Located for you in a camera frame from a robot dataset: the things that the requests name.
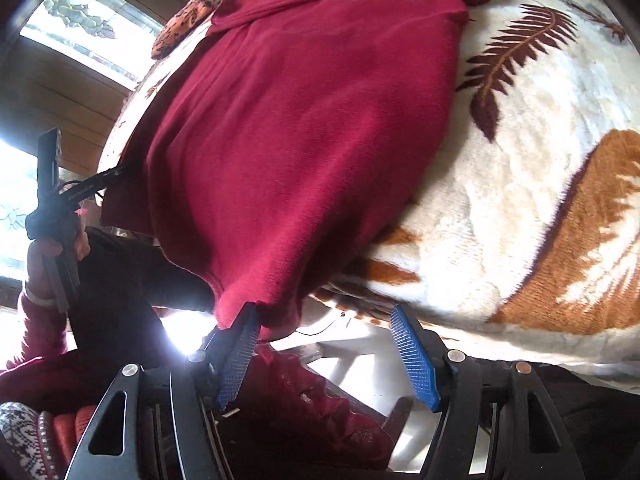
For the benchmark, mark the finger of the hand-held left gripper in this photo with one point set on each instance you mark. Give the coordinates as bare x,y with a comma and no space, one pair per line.
111,175

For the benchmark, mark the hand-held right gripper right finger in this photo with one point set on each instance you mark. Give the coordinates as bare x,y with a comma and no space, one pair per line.
415,360

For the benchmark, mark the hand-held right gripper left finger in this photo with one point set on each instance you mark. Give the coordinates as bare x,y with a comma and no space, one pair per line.
237,360

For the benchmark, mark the dark red garment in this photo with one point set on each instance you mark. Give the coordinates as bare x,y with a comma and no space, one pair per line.
300,135

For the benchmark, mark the person's left forearm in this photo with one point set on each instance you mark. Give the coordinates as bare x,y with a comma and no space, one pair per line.
35,330

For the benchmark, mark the person's left hand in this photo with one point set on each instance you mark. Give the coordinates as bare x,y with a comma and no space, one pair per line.
42,262

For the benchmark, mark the person's dark pants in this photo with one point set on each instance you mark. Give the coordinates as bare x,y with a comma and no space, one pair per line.
140,270

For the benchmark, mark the stained glass window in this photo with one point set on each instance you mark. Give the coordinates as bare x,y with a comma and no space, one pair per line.
85,25

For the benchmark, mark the orange floral cloth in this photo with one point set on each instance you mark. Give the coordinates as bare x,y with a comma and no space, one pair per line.
182,25

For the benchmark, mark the leaf print blanket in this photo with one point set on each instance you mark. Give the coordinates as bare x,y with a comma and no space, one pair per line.
525,185

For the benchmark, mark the patterned knit cloth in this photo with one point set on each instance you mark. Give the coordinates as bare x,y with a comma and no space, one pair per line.
20,435

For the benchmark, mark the wooden window frame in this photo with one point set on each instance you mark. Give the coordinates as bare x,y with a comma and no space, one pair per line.
65,105

